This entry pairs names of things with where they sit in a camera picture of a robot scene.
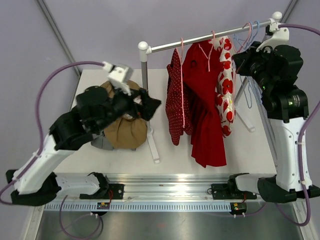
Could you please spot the tan skirt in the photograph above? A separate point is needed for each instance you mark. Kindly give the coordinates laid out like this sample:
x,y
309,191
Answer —
x,y
127,132

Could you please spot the grey pleated skirt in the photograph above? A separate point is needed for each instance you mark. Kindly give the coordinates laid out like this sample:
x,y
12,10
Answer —
x,y
101,142

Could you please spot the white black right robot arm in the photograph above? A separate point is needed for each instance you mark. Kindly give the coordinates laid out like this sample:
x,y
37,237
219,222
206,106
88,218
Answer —
x,y
275,70

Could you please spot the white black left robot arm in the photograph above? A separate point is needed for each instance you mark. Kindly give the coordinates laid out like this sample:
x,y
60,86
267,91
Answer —
x,y
94,111

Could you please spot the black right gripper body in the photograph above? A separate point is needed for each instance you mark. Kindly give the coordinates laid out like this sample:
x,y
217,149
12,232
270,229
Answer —
x,y
255,65

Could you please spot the silver clothes rack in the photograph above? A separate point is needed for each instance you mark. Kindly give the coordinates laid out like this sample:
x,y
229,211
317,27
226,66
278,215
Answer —
x,y
145,49

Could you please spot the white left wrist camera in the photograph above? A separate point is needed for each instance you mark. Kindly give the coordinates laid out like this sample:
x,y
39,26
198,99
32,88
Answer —
x,y
118,76

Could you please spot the aluminium mounting rail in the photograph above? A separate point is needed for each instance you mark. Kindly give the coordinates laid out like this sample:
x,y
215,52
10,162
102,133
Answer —
x,y
160,186

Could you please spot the red polka dot garment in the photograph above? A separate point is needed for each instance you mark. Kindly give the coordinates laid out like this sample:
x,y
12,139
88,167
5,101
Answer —
x,y
173,103

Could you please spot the white slotted cable duct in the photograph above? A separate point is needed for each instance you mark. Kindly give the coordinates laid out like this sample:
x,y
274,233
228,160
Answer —
x,y
138,206

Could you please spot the red white floral garment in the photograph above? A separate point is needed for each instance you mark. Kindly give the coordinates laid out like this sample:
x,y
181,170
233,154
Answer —
x,y
225,84

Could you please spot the red skirt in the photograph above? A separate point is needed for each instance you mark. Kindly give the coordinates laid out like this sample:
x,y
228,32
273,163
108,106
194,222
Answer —
x,y
207,138

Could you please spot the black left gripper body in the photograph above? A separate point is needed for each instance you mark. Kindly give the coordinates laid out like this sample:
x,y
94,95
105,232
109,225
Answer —
x,y
134,108

